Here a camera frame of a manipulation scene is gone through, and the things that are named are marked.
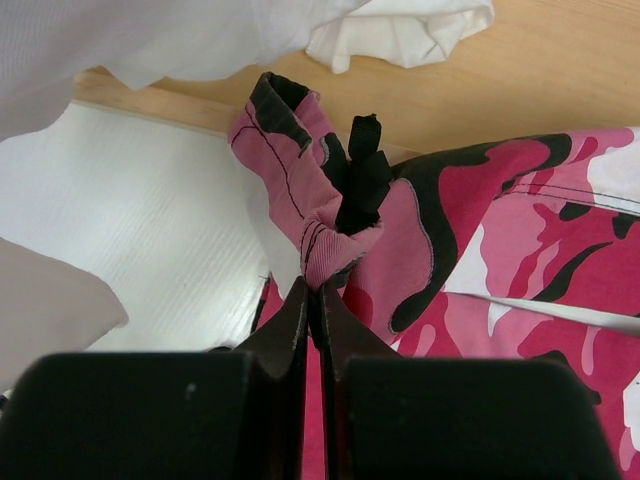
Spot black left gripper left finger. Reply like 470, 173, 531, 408
1, 279, 309, 479

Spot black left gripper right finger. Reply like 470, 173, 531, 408
317, 283, 620, 479

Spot pink camouflage trousers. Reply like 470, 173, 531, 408
228, 72, 639, 479

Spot white printed t-shirt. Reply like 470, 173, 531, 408
0, 0, 496, 346

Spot wooden clothes rack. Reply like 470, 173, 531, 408
72, 22, 640, 169

